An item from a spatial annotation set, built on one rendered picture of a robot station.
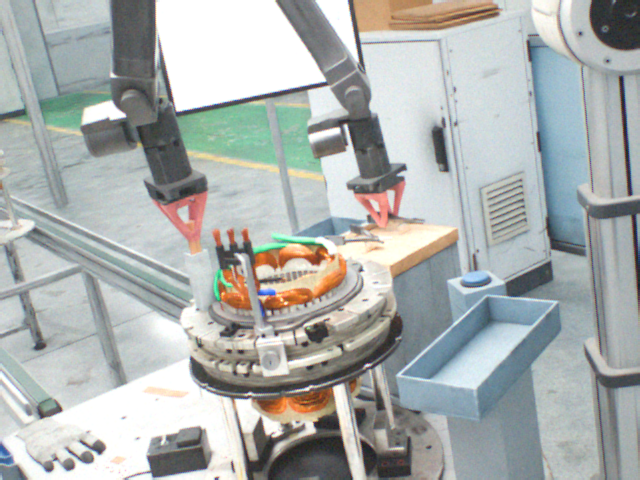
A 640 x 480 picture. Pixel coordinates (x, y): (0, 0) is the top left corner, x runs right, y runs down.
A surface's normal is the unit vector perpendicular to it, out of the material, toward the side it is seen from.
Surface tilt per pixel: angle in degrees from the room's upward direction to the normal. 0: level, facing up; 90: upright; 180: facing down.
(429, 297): 90
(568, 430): 0
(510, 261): 87
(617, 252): 90
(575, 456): 0
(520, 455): 90
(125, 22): 120
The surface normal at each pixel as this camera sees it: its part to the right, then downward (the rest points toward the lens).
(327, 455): -0.18, -0.93
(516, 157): 0.54, 0.14
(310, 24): 0.02, 0.40
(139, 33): 0.11, 0.69
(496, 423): -0.58, 0.36
